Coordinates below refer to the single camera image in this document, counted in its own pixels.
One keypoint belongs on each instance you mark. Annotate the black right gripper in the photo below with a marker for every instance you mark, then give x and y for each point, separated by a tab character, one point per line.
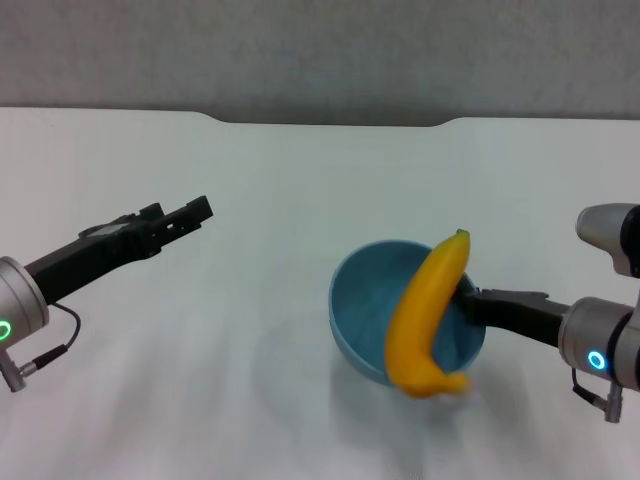
520	315

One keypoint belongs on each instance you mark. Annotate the yellow banana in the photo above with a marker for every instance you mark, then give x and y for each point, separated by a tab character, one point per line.
425	310

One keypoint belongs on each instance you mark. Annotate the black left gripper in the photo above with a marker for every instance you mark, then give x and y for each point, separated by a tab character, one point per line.
95	255

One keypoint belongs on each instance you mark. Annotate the blue plastic bowl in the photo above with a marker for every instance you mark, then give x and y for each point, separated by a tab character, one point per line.
360	310

